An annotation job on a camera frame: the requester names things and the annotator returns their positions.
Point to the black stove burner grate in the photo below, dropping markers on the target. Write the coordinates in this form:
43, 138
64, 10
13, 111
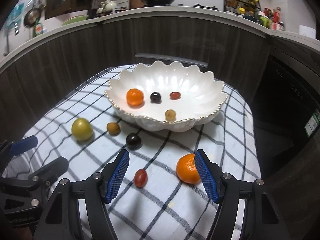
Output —
205, 6

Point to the white scalloped ceramic bowl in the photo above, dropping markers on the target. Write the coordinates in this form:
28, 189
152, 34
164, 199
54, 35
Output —
195, 100

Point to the pale green grape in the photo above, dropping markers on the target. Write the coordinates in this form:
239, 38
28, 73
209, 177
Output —
170, 114

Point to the yellow-green round plum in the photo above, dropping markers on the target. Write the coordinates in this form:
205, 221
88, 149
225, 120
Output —
82, 129

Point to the hanging round pan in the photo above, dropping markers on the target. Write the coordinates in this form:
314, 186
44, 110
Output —
32, 16

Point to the blueberry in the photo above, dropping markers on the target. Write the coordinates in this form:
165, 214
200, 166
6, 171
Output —
155, 97

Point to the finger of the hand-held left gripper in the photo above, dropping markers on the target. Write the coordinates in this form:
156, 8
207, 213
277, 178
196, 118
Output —
25, 144
52, 168

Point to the row of spice jars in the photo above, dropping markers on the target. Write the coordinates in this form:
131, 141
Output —
241, 1

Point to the green dish soap bottle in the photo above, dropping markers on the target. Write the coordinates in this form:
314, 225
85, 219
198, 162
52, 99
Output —
38, 29

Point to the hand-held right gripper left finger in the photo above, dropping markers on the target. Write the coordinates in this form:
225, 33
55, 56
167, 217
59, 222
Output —
117, 177

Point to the green plastic basin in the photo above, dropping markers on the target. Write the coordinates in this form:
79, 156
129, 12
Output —
75, 20

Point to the dark condiment jars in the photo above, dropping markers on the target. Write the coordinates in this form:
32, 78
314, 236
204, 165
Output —
122, 8

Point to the black built-in dishwasher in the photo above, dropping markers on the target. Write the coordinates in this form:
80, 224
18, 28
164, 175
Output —
287, 110

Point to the white round canister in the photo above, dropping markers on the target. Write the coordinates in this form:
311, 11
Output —
307, 31

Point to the wood-front kitchen counter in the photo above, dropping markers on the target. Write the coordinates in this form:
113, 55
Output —
175, 35

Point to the orange mandarin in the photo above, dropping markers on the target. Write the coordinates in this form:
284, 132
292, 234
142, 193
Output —
186, 170
135, 97

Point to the black spice rack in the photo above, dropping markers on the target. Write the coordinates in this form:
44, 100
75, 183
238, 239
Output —
226, 2

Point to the red and white carton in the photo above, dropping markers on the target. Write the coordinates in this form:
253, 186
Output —
279, 26

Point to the red cherry tomato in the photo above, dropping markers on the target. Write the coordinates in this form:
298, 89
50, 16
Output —
175, 95
140, 178

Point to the red oil bottle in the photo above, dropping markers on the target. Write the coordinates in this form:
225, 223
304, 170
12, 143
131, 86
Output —
275, 17

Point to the black and white checked cloth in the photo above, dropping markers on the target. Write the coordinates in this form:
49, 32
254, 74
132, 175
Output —
162, 205

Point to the green lidded container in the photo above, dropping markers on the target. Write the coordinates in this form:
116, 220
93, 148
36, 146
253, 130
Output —
264, 21

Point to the dark purple grape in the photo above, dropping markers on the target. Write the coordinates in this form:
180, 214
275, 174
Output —
133, 141

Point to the small brown-yellow round fruit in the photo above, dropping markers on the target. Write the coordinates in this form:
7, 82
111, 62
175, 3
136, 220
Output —
113, 128

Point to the red lidded sauce jar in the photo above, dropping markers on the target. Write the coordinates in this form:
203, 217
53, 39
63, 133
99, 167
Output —
267, 12

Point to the white teapot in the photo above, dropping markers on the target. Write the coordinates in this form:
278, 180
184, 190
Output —
108, 5

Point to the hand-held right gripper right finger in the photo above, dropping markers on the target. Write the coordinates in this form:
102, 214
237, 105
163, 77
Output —
206, 177

